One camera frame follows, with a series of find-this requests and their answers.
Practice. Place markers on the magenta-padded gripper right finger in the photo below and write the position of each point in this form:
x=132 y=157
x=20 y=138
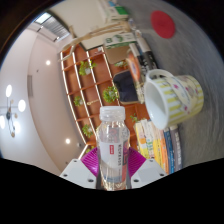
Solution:
x=148 y=172

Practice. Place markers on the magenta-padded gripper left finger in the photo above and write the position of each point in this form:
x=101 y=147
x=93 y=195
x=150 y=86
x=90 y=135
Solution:
x=79 y=172

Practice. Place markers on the clear plastic water bottle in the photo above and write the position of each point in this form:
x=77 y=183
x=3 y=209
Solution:
x=112 y=156

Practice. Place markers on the colourful book stack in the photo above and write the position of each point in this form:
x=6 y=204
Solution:
x=156 y=146

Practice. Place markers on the round recessed ceiling light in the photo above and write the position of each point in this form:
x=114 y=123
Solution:
x=67 y=141
x=48 y=62

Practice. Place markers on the yellow striped white mug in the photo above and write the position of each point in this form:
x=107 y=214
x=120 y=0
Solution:
x=180 y=96

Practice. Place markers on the orange wooden shelf unit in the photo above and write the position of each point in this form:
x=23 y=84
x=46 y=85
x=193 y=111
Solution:
x=90 y=86

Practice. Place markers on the black chandelier with round lamps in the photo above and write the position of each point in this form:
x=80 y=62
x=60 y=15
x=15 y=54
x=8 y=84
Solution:
x=11 y=110

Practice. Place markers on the ceiling air vent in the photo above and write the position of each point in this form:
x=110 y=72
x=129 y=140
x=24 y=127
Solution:
x=30 y=85

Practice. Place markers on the dark book with orange print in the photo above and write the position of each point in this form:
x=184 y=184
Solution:
x=135 y=68

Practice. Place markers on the tall green white carton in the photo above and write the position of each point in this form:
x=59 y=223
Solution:
x=120 y=40

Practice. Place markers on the grey curtain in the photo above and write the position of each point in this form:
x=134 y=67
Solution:
x=57 y=29

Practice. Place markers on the flat round red coaster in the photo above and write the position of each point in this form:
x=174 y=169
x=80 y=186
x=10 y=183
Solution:
x=163 y=24

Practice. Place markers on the window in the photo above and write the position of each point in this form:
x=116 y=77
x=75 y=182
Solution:
x=42 y=18

